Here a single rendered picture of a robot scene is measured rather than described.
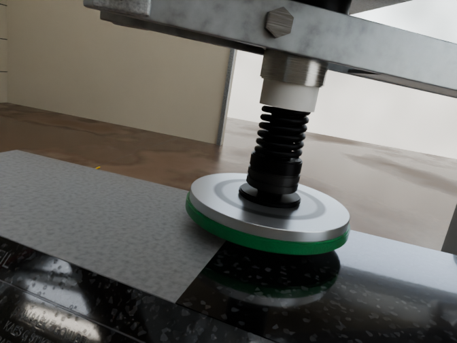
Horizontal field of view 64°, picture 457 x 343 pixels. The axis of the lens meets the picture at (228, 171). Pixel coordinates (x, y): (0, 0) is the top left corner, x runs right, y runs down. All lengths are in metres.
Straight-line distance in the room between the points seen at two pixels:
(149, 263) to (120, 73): 5.56
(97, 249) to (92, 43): 5.80
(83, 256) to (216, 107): 4.99
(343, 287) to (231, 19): 0.30
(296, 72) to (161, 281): 0.27
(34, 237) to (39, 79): 6.30
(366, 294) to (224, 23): 0.31
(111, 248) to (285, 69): 0.27
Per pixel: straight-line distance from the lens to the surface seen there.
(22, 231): 0.46
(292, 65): 0.43
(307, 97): 0.45
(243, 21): 0.39
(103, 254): 0.41
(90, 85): 6.17
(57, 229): 0.46
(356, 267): 0.48
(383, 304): 0.42
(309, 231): 0.41
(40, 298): 0.40
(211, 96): 5.35
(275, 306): 0.36
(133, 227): 0.47
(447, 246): 1.68
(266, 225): 0.40
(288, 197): 0.48
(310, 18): 0.42
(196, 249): 0.43
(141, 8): 0.36
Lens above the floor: 1.03
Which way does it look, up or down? 15 degrees down
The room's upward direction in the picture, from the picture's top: 9 degrees clockwise
